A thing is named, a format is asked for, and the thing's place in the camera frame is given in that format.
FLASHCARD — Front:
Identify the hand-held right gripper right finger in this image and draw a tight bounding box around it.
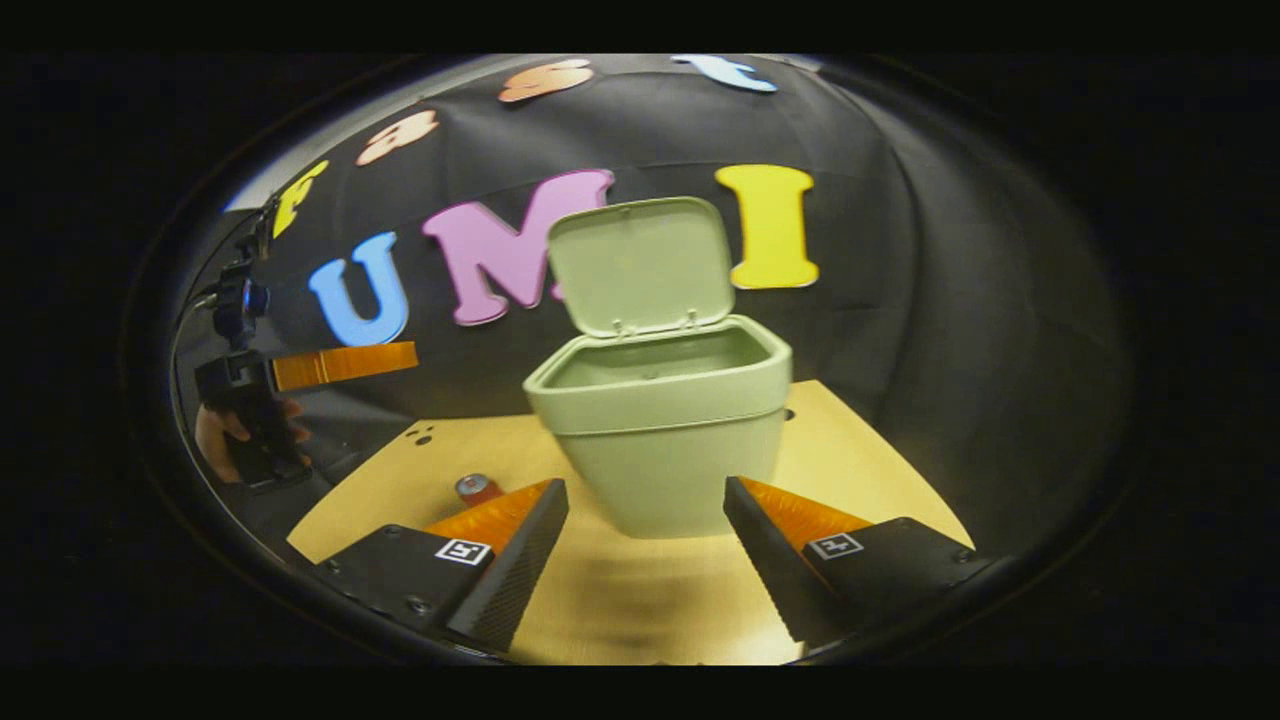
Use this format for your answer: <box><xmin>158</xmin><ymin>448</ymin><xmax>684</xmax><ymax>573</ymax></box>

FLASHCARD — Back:
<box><xmin>722</xmin><ymin>475</ymin><xmax>1001</xmax><ymax>651</ymax></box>

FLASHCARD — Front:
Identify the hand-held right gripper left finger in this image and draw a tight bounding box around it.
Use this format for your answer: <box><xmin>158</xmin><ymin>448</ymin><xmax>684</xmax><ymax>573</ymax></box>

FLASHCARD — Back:
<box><xmin>315</xmin><ymin>477</ymin><xmax>571</xmax><ymax>656</ymax></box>

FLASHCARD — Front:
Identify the green desktop garbage bin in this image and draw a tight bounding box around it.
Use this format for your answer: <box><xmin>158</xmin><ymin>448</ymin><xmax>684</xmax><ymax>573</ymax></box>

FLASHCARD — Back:
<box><xmin>522</xmin><ymin>196</ymin><xmax>794</xmax><ymax>541</ymax></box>

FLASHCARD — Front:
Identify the wooden desktop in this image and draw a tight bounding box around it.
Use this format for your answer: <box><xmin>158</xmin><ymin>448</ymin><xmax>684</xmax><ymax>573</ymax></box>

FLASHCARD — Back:
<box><xmin>287</xmin><ymin>378</ymin><xmax>976</xmax><ymax>666</ymax></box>

